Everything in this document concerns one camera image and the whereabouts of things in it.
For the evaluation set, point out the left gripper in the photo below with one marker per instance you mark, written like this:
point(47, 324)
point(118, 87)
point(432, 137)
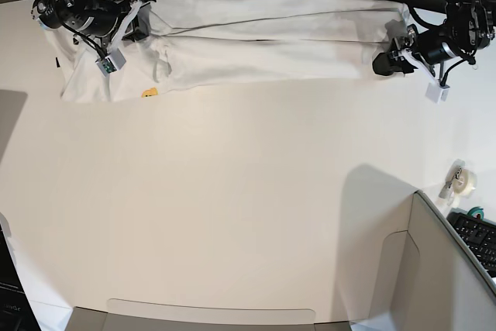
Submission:
point(426, 52)

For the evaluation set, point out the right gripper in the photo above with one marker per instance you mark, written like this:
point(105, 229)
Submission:
point(123, 22)

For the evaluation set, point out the white printed t-shirt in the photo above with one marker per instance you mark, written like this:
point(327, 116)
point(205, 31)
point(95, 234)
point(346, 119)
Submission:
point(203, 42)

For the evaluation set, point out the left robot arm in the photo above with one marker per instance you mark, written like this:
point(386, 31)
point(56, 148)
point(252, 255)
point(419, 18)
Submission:
point(469, 26)

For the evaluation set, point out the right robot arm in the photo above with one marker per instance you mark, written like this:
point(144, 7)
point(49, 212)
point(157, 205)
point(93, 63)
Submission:
point(101, 24)

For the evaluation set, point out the clear tape dispenser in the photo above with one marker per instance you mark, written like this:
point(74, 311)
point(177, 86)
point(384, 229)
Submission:
point(460, 182)

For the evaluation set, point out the green tape roll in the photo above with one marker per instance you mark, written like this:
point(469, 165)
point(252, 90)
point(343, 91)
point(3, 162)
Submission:
point(476, 213)

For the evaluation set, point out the black computer keyboard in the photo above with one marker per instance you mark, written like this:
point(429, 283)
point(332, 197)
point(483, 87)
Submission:
point(478, 235)

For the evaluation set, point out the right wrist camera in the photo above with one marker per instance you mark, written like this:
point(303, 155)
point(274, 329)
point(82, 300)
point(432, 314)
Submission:
point(112, 62)

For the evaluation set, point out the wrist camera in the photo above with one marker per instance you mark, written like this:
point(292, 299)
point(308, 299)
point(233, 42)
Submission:
point(112, 62)
point(436, 93)

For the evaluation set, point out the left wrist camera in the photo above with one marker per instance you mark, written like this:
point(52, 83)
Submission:
point(436, 93)

